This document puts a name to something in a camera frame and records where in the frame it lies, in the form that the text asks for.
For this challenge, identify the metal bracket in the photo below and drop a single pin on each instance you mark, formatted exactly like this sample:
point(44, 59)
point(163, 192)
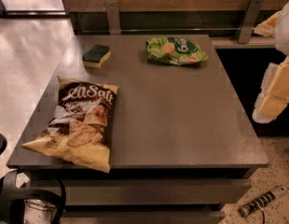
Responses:
point(243, 34)
point(112, 11)

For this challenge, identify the left metal bracket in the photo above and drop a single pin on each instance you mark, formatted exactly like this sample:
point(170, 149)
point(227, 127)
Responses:
point(112, 11)

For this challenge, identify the white power strip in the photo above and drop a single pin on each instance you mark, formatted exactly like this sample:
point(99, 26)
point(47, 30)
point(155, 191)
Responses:
point(263, 200)

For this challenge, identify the grey low table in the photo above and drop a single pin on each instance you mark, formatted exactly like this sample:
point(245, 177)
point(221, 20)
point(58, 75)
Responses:
point(182, 145)

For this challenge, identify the right metal bracket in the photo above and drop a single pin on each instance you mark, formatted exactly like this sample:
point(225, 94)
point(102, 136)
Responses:
point(243, 34)

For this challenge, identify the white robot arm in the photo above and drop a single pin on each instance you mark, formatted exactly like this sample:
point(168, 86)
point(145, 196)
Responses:
point(277, 26)

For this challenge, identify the green and yellow sponge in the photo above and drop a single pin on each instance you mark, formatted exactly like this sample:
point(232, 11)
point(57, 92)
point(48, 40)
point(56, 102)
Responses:
point(96, 56)

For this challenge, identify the green snack bag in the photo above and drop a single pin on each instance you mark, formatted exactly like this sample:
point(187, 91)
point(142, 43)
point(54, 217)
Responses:
point(174, 50)

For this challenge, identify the brown yellow chips bag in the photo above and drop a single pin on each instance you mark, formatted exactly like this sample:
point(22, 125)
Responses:
point(79, 130)

